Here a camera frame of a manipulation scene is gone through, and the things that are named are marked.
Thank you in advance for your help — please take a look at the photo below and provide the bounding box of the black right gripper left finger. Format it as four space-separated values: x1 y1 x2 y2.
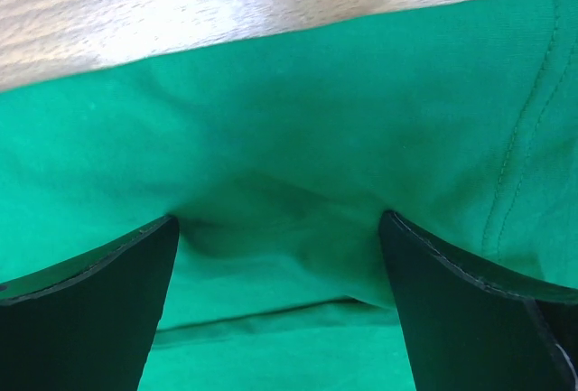
1 216 179 391

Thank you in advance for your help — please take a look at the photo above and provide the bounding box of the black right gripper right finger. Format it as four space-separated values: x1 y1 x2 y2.
380 211 577 391

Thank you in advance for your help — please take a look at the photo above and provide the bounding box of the green t shirt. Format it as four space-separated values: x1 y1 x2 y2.
1 0 577 390

